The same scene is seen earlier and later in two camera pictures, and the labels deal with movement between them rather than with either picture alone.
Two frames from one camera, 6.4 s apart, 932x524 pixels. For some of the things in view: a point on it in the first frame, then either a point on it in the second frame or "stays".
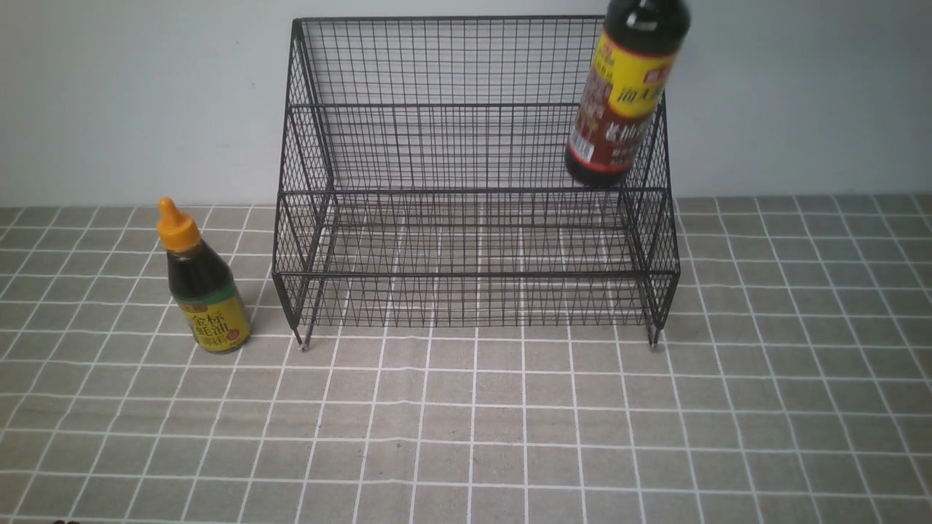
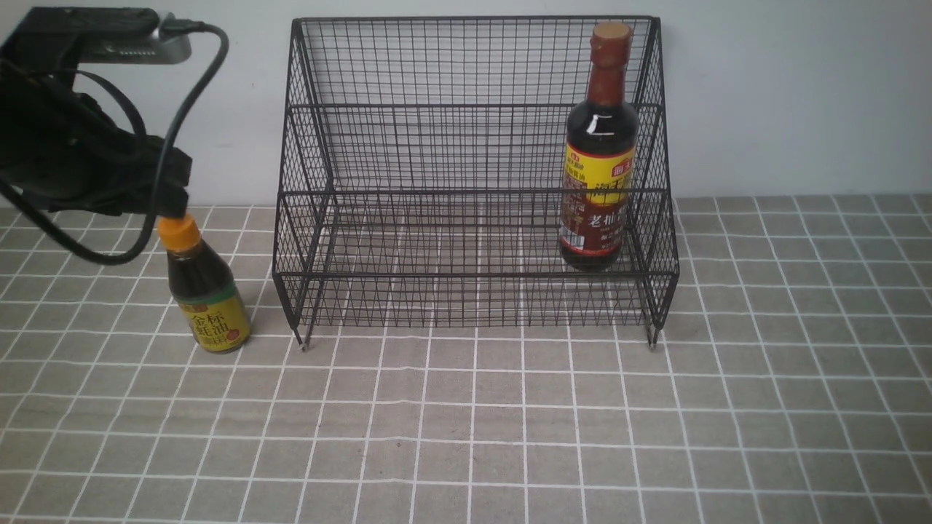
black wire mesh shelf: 426,183 stays
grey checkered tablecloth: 792,384 stays
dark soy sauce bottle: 640,45 → 599,157
